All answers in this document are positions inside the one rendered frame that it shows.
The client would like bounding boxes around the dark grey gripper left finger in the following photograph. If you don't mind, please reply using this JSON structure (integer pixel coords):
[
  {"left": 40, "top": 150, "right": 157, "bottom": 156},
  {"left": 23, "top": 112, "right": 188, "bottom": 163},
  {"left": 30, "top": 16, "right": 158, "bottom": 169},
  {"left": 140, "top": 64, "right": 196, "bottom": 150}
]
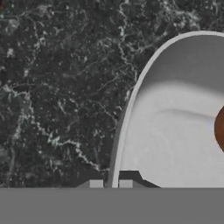
[{"left": 76, "top": 170, "right": 107, "bottom": 189}]

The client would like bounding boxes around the brown round food item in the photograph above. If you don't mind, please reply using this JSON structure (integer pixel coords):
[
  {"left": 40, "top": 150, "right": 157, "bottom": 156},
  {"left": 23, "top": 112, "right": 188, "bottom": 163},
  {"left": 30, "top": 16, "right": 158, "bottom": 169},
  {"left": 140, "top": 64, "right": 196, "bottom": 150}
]
[{"left": 213, "top": 105, "right": 224, "bottom": 152}]

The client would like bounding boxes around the white oval container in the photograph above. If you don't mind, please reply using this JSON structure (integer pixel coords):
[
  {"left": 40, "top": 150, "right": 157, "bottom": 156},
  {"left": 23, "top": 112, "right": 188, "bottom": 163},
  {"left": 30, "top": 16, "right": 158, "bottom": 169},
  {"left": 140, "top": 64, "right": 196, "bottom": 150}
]
[{"left": 111, "top": 31, "right": 224, "bottom": 189}]

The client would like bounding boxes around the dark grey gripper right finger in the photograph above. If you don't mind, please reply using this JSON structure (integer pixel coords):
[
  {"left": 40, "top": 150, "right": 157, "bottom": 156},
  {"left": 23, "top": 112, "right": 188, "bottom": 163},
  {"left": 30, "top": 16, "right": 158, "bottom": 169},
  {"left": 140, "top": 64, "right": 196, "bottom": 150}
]
[{"left": 118, "top": 170, "right": 161, "bottom": 189}]

